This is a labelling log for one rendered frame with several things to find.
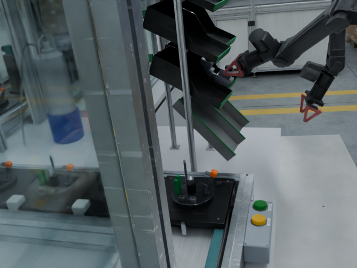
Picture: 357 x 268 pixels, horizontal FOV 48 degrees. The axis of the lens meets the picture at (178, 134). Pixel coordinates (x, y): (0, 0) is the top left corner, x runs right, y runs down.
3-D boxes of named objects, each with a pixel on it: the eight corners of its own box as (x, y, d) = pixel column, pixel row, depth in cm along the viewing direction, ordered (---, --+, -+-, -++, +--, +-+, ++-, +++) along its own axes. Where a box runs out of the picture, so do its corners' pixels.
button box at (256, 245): (272, 216, 126) (272, 200, 123) (269, 264, 108) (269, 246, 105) (250, 214, 128) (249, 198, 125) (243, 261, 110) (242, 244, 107)
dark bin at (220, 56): (228, 52, 138) (236, 33, 133) (216, 64, 127) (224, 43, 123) (159, 19, 143) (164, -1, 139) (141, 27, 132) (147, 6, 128)
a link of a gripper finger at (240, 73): (218, 67, 146) (240, 57, 141) (223, 61, 152) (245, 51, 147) (226, 84, 147) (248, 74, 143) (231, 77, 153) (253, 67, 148)
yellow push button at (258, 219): (266, 219, 117) (266, 214, 116) (265, 228, 114) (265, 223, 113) (252, 218, 118) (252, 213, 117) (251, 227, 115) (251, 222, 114)
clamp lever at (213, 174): (211, 189, 126) (218, 170, 122) (210, 192, 124) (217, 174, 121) (200, 185, 126) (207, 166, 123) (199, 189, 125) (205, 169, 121)
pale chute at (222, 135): (238, 144, 153) (246, 137, 150) (227, 161, 142) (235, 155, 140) (186, 93, 152) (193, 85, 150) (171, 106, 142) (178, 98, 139)
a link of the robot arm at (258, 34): (287, 68, 134) (298, 47, 136) (271, 48, 127) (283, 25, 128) (258, 65, 143) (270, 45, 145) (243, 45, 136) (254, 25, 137)
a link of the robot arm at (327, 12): (355, 25, 95) (373, -10, 97) (335, 13, 95) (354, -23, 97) (283, 73, 137) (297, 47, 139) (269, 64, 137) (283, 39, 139)
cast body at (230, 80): (231, 84, 154) (238, 68, 150) (228, 88, 151) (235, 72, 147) (212, 75, 155) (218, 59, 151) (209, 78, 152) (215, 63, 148)
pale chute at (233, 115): (242, 127, 166) (249, 121, 163) (232, 142, 155) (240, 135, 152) (194, 80, 165) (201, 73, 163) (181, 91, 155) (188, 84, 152)
